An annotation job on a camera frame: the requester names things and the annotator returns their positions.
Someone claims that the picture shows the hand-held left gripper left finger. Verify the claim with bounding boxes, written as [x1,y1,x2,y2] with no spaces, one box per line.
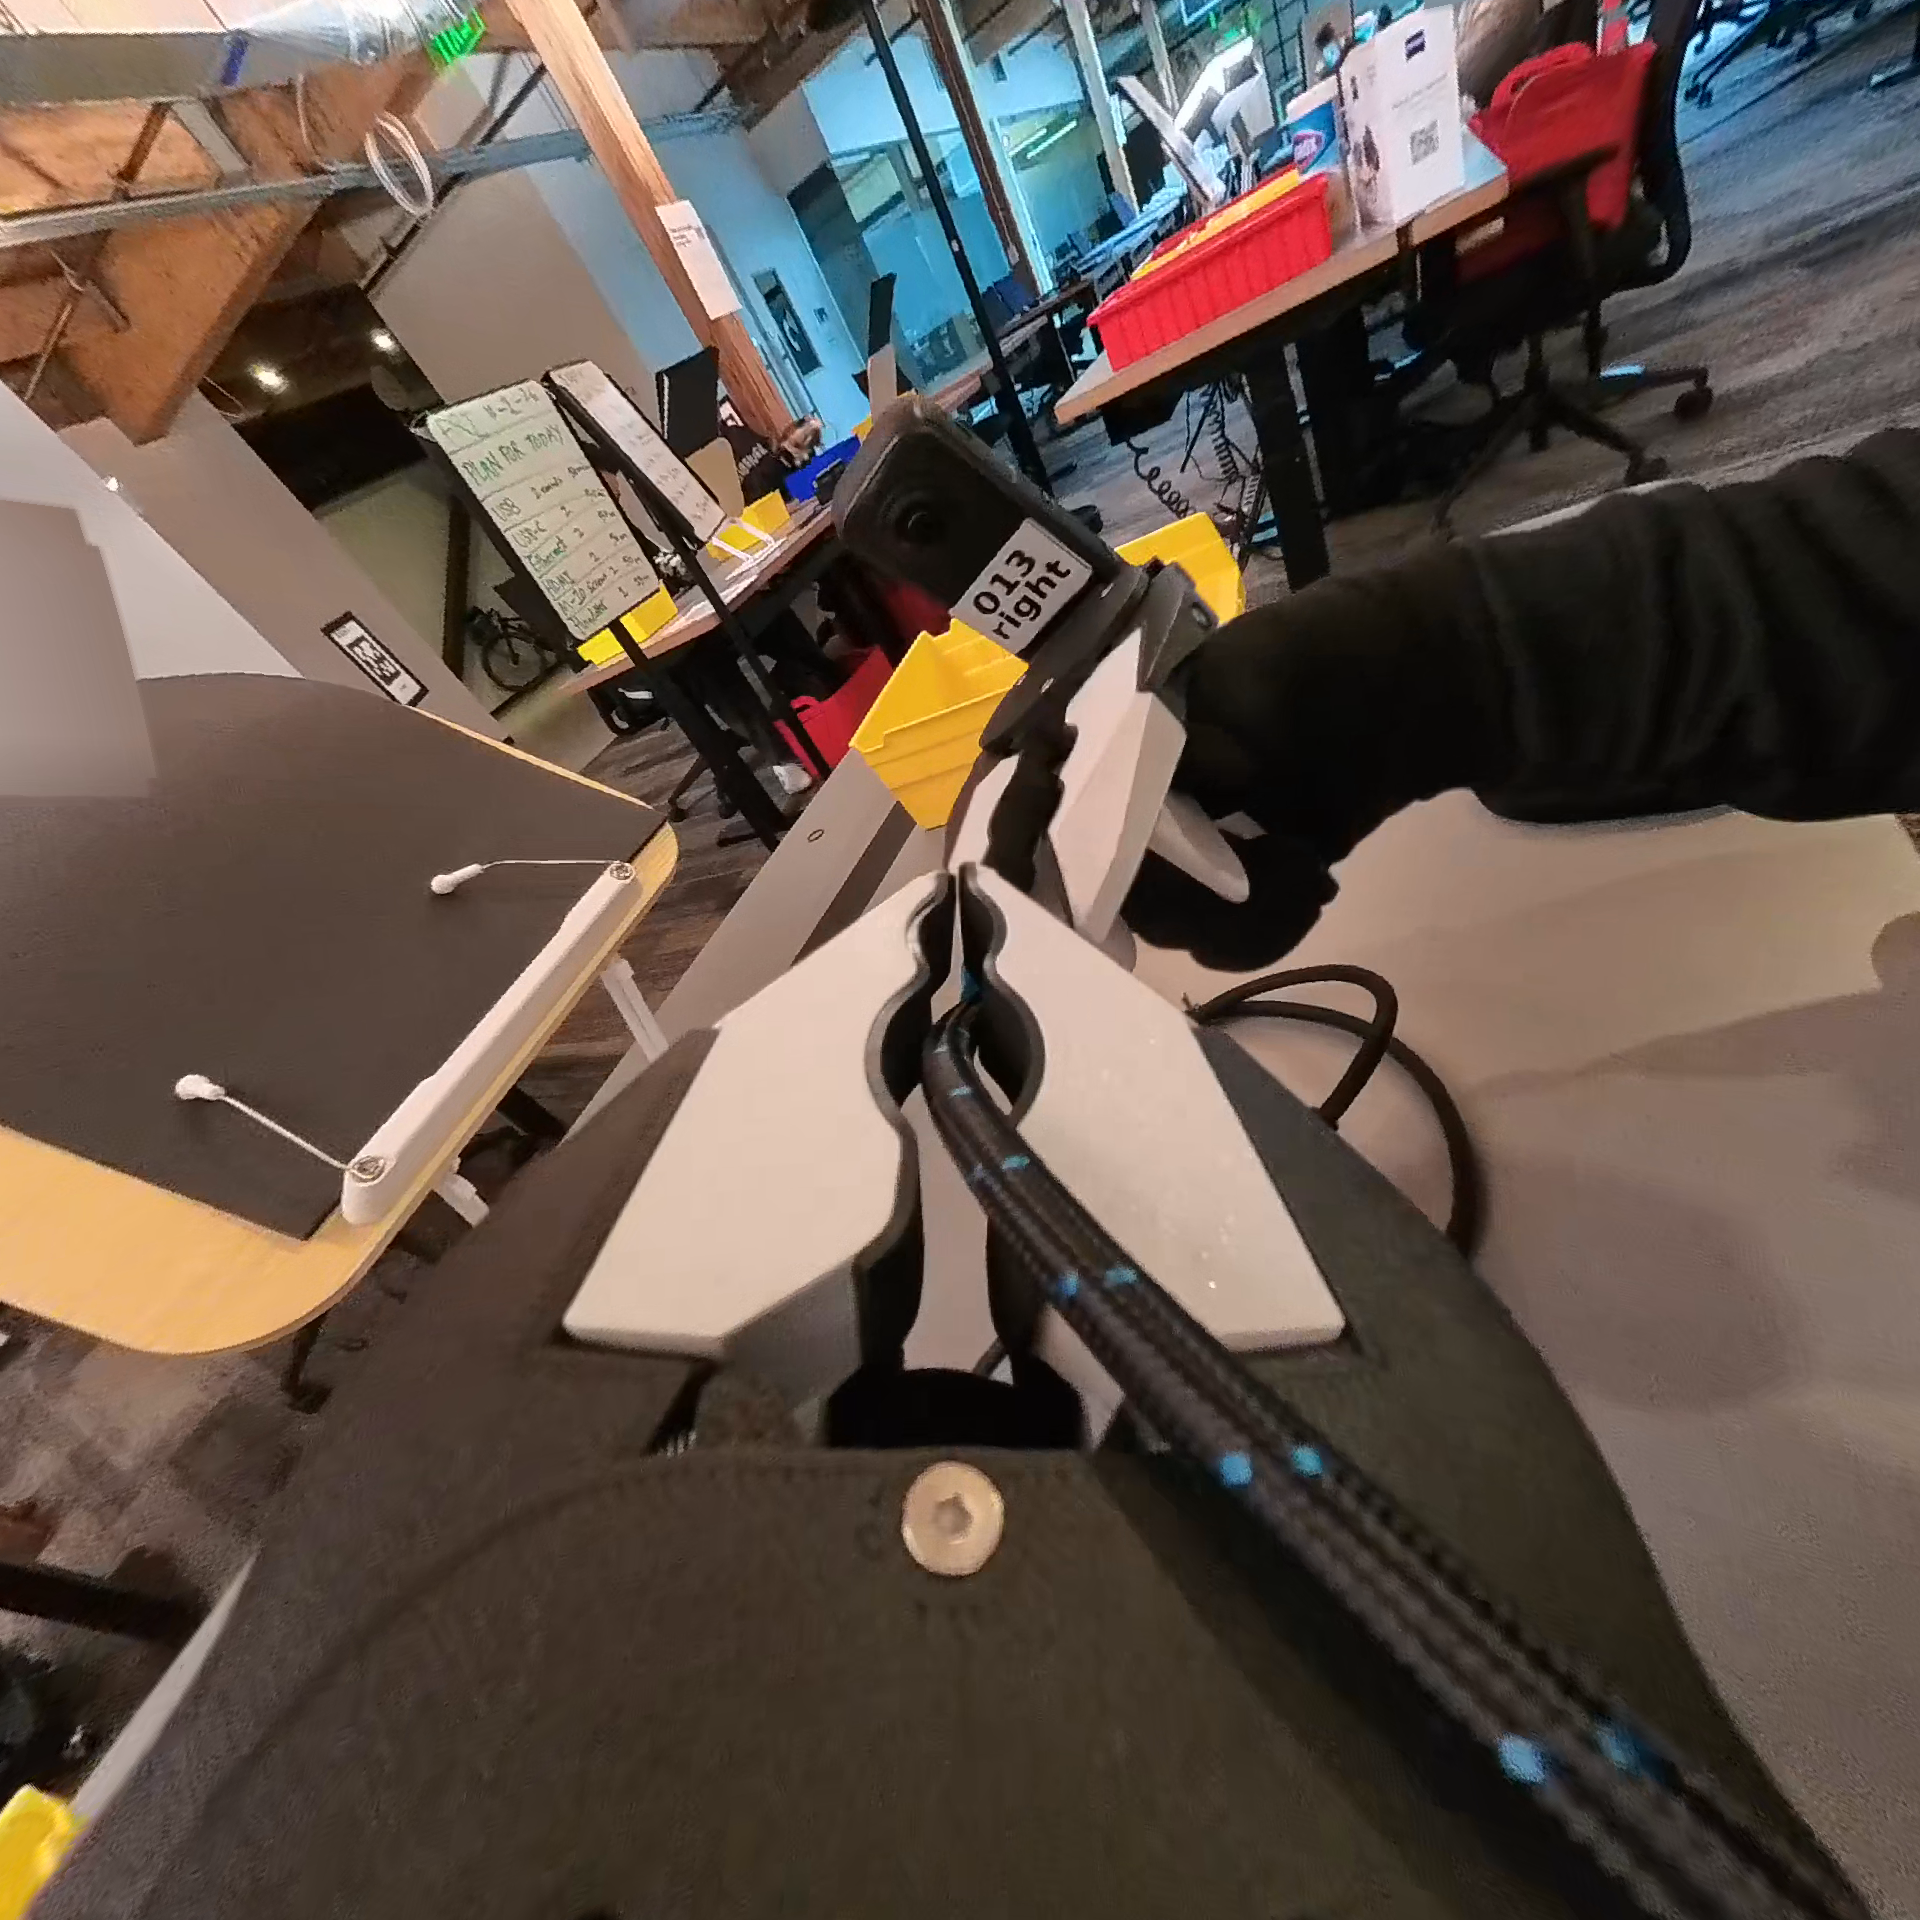
[561,867,964,1373]

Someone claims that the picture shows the white printed box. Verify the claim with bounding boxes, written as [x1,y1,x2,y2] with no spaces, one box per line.
[1339,5,1468,234]

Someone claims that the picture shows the wooden board white stand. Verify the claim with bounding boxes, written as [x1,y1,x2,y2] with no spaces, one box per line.
[0,672,682,1360]

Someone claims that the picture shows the black floor pole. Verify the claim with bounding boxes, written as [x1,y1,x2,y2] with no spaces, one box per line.
[865,0,1104,528]

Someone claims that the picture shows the plain black braided cable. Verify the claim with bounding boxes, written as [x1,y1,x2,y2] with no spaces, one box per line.
[1186,962,1482,1253]

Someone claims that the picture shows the long wooden table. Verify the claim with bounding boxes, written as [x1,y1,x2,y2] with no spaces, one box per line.
[567,503,842,708]

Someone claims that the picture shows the red plastic bin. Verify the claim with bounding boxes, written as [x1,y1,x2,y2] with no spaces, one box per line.
[1086,168,1337,371]

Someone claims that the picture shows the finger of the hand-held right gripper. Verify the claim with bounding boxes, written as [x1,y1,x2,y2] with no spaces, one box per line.
[1048,657,1190,943]
[953,735,1055,890]

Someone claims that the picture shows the wooden desk black legs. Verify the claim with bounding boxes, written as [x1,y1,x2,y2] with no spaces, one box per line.
[1055,126,1510,589]

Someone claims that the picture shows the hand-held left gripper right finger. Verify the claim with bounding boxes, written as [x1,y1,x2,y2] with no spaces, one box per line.
[964,867,1352,1442]

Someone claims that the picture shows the handwritten whiteboard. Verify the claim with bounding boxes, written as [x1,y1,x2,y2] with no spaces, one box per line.
[543,362,732,548]
[423,393,666,648]

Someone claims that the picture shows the office chair red cover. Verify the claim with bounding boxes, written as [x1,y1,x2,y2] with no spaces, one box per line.
[1434,0,1722,532]

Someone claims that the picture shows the printed marker tag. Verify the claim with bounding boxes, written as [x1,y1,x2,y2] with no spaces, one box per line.
[323,610,430,705]

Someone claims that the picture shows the braided hdmi cable green plug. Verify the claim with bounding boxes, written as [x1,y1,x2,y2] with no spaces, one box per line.
[916,720,1877,1920]

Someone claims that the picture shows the yellow plastic bin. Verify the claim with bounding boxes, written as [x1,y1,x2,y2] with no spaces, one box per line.
[848,518,1248,832]

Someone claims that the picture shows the person's right hand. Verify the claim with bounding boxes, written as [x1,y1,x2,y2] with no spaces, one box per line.
[1121,532,1522,976]

